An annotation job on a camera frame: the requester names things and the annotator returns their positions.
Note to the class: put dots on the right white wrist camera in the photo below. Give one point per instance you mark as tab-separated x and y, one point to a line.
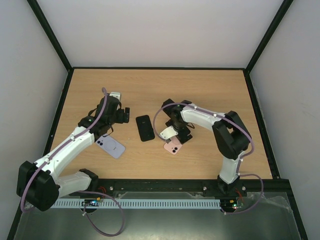
168	133

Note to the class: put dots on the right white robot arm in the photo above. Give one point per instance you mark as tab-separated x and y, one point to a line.
232	138

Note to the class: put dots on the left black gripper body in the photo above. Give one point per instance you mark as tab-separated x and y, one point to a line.
120	120

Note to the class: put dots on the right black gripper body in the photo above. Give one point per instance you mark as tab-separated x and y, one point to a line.
185	134

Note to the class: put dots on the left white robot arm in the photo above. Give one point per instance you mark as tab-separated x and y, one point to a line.
41	184

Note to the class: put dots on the pink phone case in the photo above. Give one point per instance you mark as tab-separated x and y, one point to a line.
173	146

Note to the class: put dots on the grey slotted cable duct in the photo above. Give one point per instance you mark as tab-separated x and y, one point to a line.
199	204

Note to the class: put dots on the black phone case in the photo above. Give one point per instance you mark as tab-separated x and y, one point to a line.
145	129

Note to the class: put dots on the lilac phone case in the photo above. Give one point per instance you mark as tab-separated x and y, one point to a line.
111	146

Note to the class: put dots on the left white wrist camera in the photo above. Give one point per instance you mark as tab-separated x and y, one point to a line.
116	95

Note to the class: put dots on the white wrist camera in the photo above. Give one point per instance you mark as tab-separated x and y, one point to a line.
168	133
116	95

